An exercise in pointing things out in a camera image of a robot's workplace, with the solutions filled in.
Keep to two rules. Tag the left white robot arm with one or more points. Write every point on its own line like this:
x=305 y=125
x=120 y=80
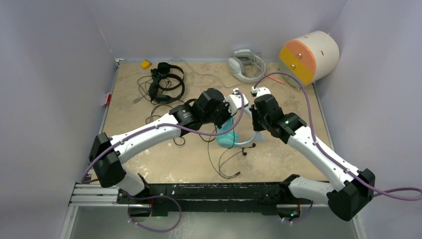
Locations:
x=109 y=153

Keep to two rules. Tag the round pastel drawer box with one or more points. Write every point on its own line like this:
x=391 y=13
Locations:
x=308 y=58

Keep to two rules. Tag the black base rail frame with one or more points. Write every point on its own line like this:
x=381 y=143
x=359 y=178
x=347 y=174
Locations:
x=266 y=198

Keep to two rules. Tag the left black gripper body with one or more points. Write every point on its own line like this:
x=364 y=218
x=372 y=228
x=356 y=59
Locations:
x=219 y=116

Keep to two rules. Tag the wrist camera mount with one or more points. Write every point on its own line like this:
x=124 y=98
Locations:
x=259 y=91
x=236 y=101

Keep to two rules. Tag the black earbuds with wire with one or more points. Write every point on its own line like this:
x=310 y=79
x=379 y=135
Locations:
x=244 y=147

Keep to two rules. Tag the small yellow block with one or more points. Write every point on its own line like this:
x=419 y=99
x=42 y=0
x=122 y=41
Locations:
x=145 y=64

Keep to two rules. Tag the red tag on wall edge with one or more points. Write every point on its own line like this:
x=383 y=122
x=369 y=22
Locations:
x=107 y=99

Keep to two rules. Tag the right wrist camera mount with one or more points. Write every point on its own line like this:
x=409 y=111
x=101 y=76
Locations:
x=259 y=91

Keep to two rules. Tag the orange pen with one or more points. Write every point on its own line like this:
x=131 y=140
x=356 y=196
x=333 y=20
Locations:
x=275 y=79

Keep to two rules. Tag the teal cat-ear headphones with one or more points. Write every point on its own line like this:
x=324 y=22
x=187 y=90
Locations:
x=231 y=138

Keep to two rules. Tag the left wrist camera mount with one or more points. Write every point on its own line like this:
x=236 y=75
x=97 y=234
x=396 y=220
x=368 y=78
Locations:
x=236 y=101

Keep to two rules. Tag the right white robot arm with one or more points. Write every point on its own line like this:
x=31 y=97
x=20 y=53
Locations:
x=348 y=189

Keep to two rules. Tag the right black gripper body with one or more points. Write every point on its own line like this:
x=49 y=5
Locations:
x=260 y=123

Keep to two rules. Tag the white grey headphones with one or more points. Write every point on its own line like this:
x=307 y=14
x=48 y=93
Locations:
x=242 y=58

